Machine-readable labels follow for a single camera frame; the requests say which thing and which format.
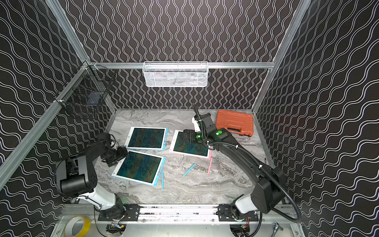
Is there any blue stylus on table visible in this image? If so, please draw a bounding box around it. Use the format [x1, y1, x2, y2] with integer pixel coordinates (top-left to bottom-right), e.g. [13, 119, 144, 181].
[182, 163, 197, 177]

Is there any pink stylus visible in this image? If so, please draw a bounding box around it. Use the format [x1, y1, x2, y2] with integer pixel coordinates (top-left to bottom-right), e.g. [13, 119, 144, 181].
[207, 157, 213, 175]

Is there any blue stylus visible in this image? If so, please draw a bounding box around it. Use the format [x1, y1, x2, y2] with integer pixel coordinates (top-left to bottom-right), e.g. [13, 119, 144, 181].
[182, 163, 197, 177]
[161, 169, 164, 190]

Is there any black wire basket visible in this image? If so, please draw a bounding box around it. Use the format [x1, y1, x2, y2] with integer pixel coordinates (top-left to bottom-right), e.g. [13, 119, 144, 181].
[55, 61, 116, 119]

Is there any yellow tape roll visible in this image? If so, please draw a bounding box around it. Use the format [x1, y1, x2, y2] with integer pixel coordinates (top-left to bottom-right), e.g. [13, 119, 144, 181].
[63, 216, 91, 237]

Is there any white wire basket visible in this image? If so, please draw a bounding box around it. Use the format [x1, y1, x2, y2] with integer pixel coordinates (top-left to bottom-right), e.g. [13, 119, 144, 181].
[142, 61, 209, 87]

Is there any pink writing tablet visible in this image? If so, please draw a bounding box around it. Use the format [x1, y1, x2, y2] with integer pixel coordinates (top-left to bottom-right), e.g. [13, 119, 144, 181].
[169, 130, 211, 159]

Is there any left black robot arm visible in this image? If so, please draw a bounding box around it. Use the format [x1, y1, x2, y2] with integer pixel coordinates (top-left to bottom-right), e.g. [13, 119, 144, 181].
[54, 132, 128, 220]

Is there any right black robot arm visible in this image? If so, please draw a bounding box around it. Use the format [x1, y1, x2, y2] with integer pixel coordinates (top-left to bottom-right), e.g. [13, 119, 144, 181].
[183, 128, 302, 223]

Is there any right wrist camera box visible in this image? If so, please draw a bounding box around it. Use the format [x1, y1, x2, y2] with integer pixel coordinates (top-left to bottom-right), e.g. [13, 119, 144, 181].
[191, 113, 217, 134]

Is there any blue tablet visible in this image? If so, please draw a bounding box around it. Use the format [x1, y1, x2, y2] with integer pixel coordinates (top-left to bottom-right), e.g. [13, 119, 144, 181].
[124, 126, 169, 151]
[112, 151, 166, 187]

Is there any orange plastic tool case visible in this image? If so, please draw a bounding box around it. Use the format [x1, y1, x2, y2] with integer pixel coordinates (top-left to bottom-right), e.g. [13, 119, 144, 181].
[216, 110, 254, 137]

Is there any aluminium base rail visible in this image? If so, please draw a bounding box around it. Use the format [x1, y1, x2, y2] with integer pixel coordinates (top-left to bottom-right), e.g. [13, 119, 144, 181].
[97, 203, 260, 223]

